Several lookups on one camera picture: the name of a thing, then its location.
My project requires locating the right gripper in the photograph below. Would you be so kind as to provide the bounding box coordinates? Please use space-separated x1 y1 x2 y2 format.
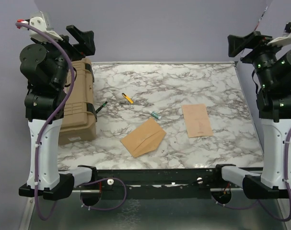
228 30 291 89

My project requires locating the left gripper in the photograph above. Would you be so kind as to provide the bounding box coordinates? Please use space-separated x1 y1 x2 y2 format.
34 24 94 89

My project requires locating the green white glue stick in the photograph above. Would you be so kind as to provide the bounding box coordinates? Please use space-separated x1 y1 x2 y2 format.
151 111 162 120

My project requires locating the brown paper envelope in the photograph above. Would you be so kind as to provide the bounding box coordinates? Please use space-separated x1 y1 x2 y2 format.
121 118 166 158

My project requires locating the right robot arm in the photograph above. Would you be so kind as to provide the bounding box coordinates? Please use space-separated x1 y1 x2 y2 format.
212 31 291 200

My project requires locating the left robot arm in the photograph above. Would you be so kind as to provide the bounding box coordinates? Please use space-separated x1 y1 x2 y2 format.
16 22 98 201

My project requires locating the green black pen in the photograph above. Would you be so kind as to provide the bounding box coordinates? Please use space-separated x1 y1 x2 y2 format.
95 101 108 113

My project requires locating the yellow utility knife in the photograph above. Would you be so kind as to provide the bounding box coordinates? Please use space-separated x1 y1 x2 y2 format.
122 93 134 104

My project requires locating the tan plastic tool case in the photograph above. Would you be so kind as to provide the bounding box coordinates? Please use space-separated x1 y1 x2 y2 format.
58 58 97 145

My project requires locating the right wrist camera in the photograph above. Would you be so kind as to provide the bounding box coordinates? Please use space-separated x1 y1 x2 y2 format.
267 21 291 47

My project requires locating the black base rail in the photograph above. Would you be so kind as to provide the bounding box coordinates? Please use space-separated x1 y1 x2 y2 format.
70 165 246 200

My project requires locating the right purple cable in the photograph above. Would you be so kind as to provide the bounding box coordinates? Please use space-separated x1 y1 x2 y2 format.
214 124 291 221

